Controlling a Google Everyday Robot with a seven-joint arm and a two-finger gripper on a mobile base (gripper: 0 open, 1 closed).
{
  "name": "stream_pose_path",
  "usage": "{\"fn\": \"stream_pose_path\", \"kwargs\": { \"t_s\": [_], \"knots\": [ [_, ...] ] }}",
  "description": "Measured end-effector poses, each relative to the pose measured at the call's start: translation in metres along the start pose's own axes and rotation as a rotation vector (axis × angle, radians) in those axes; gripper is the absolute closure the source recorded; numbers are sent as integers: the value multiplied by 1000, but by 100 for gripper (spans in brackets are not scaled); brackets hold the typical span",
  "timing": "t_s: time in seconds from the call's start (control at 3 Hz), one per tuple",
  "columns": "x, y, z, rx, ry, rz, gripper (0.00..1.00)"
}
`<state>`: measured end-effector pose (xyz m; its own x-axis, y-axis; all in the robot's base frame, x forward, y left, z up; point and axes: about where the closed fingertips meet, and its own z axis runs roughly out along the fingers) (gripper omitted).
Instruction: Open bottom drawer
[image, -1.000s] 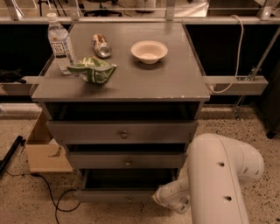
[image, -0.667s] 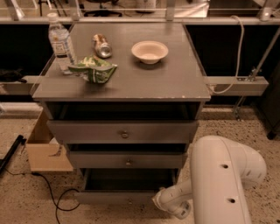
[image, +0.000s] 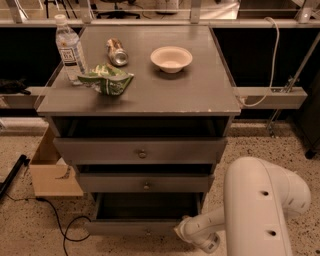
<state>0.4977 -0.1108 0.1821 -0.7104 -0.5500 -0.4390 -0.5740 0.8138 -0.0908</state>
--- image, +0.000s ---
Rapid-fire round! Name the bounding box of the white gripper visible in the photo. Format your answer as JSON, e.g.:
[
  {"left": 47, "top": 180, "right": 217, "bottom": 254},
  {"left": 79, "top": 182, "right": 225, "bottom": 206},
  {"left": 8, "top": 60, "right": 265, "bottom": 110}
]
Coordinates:
[{"left": 174, "top": 215, "right": 194, "bottom": 243}]

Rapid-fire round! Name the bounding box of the grey bottom drawer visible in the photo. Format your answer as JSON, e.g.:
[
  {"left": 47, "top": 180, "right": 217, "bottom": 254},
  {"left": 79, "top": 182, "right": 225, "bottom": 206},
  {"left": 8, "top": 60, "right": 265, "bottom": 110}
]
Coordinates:
[{"left": 86, "top": 192, "right": 203, "bottom": 236}]

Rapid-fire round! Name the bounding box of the grey drawer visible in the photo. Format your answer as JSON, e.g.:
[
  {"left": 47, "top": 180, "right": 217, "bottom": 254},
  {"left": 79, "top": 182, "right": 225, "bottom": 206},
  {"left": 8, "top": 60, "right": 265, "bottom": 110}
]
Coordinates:
[
  {"left": 54, "top": 138, "right": 226, "bottom": 165},
  {"left": 77, "top": 173, "right": 214, "bottom": 193},
  {"left": 86, "top": 192, "right": 203, "bottom": 236}
]

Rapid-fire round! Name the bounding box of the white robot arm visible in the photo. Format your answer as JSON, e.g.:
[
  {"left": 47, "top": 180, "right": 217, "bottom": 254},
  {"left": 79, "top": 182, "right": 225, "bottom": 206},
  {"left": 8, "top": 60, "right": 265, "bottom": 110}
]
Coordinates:
[{"left": 175, "top": 157, "right": 311, "bottom": 256}]

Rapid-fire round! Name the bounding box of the grey middle drawer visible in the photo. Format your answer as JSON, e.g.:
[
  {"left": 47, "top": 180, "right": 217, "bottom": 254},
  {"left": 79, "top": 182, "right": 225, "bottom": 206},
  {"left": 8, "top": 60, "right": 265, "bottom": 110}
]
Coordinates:
[{"left": 77, "top": 173, "right": 214, "bottom": 193}]

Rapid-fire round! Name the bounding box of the grey top drawer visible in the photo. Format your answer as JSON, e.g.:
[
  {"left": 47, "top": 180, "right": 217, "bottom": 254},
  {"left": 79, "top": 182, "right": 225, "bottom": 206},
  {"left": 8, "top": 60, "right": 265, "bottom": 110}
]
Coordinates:
[{"left": 54, "top": 138, "right": 226, "bottom": 165}]

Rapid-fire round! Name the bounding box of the grey wooden drawer cabinet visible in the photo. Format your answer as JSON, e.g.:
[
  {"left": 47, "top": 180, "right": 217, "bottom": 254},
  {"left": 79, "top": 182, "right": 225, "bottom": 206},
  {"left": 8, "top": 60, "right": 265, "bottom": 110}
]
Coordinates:
[{"left": 35, "top": 25, "right": 242, "bottom": 215}]

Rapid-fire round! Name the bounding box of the cardboard box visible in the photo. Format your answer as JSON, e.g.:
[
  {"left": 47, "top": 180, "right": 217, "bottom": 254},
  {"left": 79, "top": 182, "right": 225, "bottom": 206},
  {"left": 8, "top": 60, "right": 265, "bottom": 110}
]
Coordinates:
[{"left": 29, "top": 128, "right": 83, "bottom": 197}]

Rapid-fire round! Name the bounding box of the green chip bag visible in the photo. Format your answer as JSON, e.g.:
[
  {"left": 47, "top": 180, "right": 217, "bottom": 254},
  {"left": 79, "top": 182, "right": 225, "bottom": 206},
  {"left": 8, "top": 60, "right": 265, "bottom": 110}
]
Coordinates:
[{"left": 78, "top": 63, "right": 134, "bottom": 96}]

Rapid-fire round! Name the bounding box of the dark cabinet at right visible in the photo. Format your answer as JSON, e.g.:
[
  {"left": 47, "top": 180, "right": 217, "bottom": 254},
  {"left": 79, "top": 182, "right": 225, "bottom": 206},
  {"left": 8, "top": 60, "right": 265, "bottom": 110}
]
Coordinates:
[{"left": 295, "top": 71, "right": 320, "bottom": 159}]

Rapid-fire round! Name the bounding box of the white paper bowl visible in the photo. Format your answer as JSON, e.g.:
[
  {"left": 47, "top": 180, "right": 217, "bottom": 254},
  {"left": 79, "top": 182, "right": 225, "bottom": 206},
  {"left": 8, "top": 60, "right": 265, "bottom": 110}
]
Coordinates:
[{"left": 150, "top": 46, "right": 193, "bottom": 74}]

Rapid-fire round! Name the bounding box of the black bar on floor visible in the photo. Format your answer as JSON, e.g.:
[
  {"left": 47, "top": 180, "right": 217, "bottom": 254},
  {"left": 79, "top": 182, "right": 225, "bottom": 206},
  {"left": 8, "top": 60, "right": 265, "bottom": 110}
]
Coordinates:
[{"left": 0, "top": 154, "right": 29, "bottom": 199}]

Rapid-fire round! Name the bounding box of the crushed aluminium can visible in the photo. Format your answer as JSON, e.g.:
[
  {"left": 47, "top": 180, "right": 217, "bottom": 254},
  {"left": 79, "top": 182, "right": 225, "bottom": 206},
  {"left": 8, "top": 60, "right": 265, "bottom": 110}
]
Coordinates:
[{"left": 106, "top": 38, "right": 128, "bottom": 67}]

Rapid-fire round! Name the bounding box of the black office chair base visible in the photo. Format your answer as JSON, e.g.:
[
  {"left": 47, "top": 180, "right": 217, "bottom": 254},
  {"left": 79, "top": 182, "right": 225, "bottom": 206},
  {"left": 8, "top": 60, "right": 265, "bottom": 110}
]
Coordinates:
[{"left": 96, "top": 0, "right": 141, "bottom": 19}]

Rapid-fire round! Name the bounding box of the clear plastic water bottle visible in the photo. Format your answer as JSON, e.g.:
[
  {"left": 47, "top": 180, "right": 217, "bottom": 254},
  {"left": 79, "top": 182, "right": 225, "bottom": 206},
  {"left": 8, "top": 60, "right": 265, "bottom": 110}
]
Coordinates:
[{"left": 55, "top": 14, "right": 87, "bottom": 85}]

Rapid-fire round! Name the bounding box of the white cable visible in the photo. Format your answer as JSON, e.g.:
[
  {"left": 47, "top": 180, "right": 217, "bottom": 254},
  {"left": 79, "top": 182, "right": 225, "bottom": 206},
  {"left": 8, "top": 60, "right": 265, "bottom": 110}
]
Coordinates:
[{"left": 238, "top": 16, "right": 281, "bottom": 108}]

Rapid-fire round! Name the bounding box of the aluminium frame rail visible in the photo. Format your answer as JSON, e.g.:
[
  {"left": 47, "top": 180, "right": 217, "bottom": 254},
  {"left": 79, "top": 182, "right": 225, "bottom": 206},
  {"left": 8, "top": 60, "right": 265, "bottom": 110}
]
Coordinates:
[{"left": 0, "top": 87, "right": 307, "bottom": 109}]

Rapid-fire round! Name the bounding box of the black floor cable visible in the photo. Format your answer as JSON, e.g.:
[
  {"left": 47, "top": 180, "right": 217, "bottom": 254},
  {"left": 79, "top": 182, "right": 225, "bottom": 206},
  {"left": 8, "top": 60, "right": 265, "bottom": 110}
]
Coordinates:
[{"left": 4, "top": 192, "right": 94, "bottom": 256}]

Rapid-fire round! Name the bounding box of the black object on rail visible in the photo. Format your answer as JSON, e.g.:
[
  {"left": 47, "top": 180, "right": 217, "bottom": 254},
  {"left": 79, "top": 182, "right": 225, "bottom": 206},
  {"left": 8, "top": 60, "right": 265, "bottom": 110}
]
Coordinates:
[{"left": 0, "top": 79, "right": 31, "bottom": 95}]

